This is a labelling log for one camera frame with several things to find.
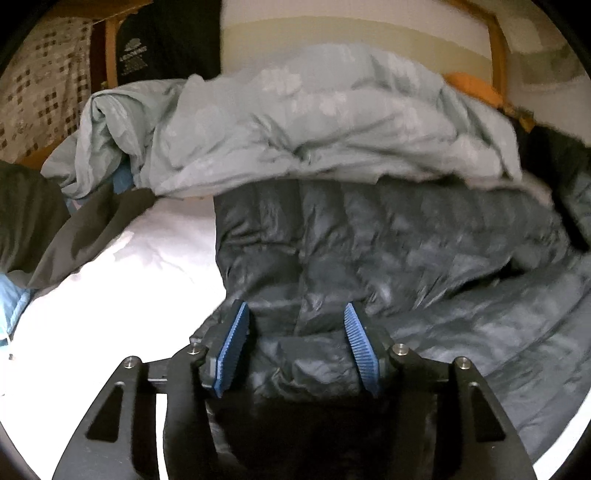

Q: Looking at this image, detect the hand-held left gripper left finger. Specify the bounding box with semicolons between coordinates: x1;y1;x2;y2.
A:
52;299;252;480

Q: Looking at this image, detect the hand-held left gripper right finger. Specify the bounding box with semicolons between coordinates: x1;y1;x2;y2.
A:
344;301;539;480

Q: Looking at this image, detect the dark puffer jacket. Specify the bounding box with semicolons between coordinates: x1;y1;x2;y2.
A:
157;178;591;480

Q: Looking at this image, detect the blue cloth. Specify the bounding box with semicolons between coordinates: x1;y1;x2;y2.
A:
113;164;137;195

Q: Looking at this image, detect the light blue pillow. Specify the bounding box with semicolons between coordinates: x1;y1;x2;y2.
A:
0;272;33;337

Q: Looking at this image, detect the dark grey cloth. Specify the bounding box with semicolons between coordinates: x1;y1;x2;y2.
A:
0;161;158;289

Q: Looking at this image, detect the light blue floral duvet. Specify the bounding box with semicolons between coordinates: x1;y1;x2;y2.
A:
41;44;555;204

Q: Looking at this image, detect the large black puffer coat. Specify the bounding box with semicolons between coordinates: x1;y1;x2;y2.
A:
517;124;591;254

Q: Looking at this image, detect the orange pillow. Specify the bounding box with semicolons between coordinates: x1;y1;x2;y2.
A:
445;71;536;134

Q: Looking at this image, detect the black garment bag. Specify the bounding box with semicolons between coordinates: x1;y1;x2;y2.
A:
115;0;222;88

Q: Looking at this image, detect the brown patterned curtain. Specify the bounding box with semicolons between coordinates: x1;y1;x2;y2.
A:
0;18;93;162

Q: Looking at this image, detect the sheer checked curtain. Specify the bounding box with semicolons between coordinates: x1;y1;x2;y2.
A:
503;23;591;148

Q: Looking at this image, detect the wooden bed frame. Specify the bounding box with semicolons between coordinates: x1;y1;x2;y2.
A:
18;0;509;167

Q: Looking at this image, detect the striped wall padding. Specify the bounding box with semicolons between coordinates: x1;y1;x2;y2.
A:
219;0;497;88

